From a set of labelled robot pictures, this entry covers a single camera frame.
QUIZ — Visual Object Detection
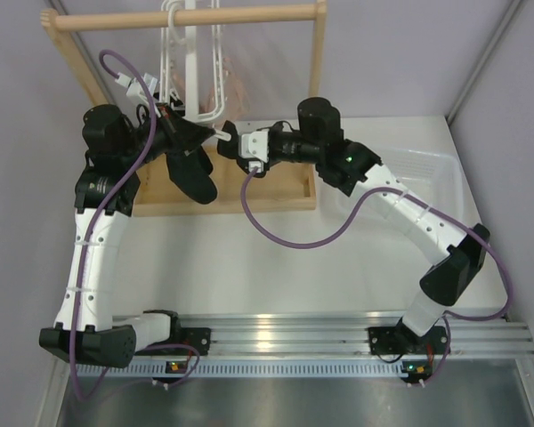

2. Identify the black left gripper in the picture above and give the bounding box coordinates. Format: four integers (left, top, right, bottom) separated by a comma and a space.
118, 101, 213, 169

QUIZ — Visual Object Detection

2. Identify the pink sock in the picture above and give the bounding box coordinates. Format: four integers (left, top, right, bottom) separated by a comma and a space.
213, 57, 249, 128

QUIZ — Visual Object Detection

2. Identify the white plastic clip hanger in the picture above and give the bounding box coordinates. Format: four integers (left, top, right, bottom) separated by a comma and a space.
159, 1, 231, 141

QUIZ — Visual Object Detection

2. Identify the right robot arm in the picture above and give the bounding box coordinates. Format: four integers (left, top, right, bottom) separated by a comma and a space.
267, 97, 490, 353

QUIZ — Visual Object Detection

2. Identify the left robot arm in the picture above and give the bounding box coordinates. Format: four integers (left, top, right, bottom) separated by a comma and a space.
38, 103, 217, 368

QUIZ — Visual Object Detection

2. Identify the white plastic basket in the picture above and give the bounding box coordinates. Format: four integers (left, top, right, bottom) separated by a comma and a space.
319, 148, 464, 221

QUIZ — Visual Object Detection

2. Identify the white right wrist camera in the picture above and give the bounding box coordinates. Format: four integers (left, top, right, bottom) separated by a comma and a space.
239, 130, 269, 174

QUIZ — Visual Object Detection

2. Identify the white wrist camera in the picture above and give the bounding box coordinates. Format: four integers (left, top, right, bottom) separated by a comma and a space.
115, 73, 158, 106
239, 130, 269, 174

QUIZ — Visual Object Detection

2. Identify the wooden drying rack frame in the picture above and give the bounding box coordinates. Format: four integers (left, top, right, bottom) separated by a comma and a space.
40, 1, 327, 217

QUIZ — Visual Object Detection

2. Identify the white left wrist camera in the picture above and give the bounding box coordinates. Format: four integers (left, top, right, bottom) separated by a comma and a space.
115, 73, 158, 106

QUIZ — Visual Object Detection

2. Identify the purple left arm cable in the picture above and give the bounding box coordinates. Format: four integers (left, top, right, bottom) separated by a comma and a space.
69, 49, 200, 401

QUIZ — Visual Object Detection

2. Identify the aluminium mounting rail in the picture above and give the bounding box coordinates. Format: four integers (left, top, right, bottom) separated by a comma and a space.
77, 312, 534, 383

